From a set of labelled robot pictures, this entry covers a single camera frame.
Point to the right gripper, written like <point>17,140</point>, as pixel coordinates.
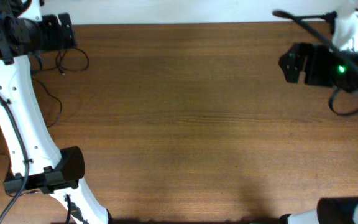
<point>309,64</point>

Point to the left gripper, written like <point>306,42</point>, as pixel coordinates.
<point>55,32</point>

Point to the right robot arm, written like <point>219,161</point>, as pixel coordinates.
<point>343,104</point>

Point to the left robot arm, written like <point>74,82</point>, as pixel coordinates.
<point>36,162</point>

